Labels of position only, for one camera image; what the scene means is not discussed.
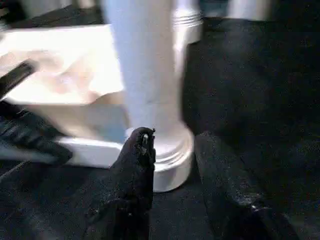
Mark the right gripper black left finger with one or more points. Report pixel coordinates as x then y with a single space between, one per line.
127 195

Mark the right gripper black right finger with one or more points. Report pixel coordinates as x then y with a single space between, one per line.
230 200

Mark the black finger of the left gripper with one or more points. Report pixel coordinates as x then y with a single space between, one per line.
30 137
17 77

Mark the white plastic table top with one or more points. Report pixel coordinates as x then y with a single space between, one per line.
62 62

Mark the white plastic table leg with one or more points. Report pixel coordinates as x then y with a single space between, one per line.
150 75
186 12

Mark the white glass-door cabinet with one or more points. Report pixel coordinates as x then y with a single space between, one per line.
62 5

